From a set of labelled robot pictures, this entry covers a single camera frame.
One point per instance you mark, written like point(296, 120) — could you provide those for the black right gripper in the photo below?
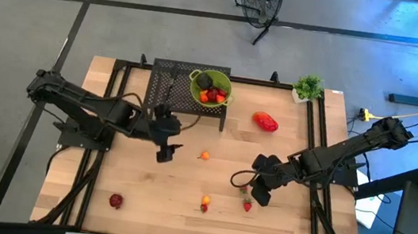
point(272, 172)

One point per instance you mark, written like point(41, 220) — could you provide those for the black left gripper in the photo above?
point(164, 125)

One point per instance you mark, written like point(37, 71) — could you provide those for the yellow orange toy pear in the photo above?
point(206, 199)
point(204, 98)

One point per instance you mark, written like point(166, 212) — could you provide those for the small orange toy fruit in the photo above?
point(203, 91)

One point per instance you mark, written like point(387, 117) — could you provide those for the dark green toy avocado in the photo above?
point(204, 81)

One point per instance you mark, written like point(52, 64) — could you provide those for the green plastic colander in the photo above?
point(222, 80)

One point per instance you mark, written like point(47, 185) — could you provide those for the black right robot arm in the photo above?
point(348, 150)

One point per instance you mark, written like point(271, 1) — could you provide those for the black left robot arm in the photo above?
point(75, 96)

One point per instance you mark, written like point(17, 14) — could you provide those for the long-stemmed red toy strawberry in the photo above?
point(203, 208)

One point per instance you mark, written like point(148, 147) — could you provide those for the black perforated metal shelf rack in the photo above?
point(156, 86)

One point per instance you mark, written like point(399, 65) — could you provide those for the red orange toy pepper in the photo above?
point(265, 122)

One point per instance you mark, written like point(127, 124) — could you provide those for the white paper sheet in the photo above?
point(367, 212)

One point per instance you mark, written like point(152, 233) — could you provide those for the green plant in white pot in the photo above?
point(308, 87)

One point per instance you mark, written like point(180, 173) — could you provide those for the yellow power plug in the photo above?
point(365, 114)

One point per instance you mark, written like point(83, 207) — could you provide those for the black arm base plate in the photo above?
point(339, 175)
point(70, 140)

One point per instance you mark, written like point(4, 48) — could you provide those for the black aluminium table frame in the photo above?
point(135, 65)

